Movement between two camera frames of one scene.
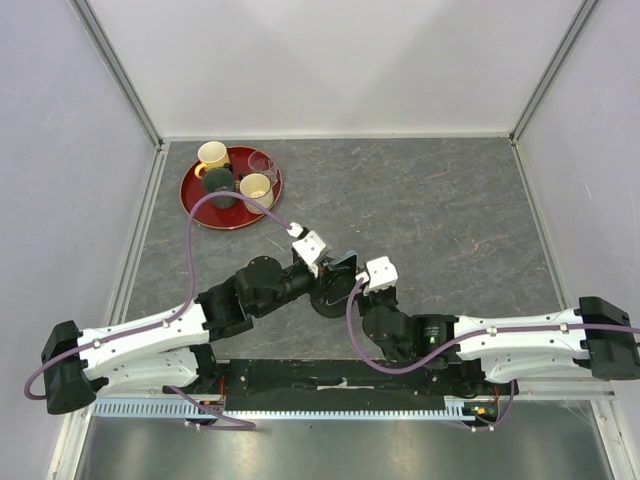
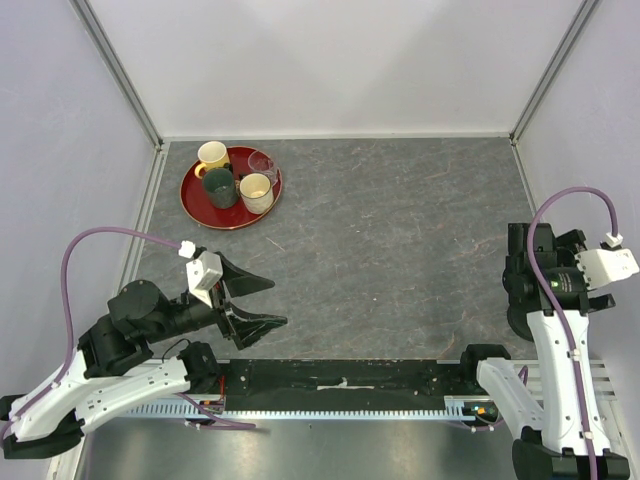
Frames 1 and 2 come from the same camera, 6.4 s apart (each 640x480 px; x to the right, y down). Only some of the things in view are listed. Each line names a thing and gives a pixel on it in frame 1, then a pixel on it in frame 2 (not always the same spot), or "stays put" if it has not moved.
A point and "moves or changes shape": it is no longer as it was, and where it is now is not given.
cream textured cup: x=258 y=187 stays put
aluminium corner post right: x=552 y=69 stays put
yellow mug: x=212 y=155 stays put
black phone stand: x=329 y=298 moves or changes shape
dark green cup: x=217 y=180 stays put
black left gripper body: x=307 y=280 → x=218 y=299
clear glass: x=259 y=161 stays put
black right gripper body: x=376 y=299 → x=567 y=245
